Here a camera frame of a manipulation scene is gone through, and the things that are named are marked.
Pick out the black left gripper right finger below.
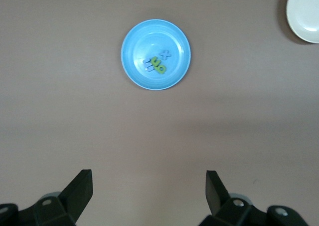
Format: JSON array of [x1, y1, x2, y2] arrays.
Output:
[[200, 170, 310, 226]]

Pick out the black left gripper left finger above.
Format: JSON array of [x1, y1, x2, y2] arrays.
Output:
[[0, 169, 94, 226]]

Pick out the blue foam letter m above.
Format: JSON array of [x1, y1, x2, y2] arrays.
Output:
[[142, 57, 157, 72]]

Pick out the brown table cover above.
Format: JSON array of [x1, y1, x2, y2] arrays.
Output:
[[0, 0, 319, 226]]

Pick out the blue plate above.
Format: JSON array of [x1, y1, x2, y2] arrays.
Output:
[[120, 18, 192, 91]]

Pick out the beige plate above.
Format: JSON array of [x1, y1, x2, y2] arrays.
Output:
[[286, 0, 319, 44]]

